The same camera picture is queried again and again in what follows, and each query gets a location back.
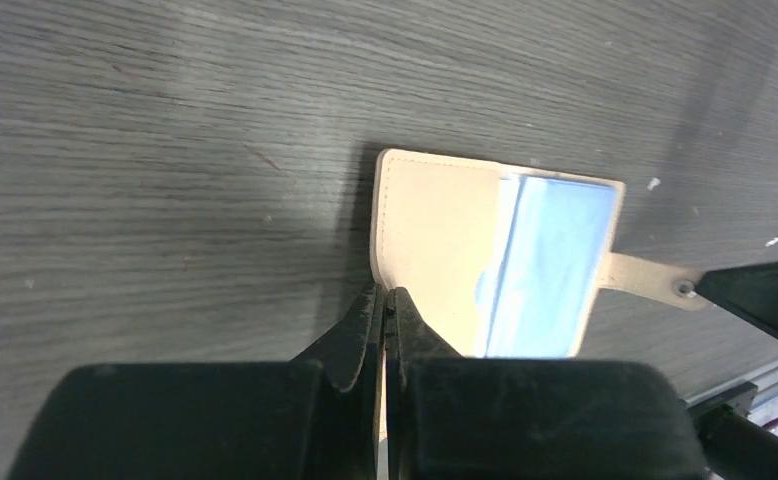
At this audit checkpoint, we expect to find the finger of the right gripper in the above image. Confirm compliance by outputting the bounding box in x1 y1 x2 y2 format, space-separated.
695 262 778 340

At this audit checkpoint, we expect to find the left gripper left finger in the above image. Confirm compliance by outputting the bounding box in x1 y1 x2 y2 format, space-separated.
9 283 384 479

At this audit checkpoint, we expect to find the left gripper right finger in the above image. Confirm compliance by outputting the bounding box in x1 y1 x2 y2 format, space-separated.
385 288 706 479

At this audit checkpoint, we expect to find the beige leather card holder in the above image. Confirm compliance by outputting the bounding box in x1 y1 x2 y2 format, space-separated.
370 149 706 359

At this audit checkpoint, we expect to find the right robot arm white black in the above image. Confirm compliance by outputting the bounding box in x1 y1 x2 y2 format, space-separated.
689 262 778 479

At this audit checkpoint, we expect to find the aluminium frame rail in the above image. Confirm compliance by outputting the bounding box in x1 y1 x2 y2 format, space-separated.
685 360 778 405

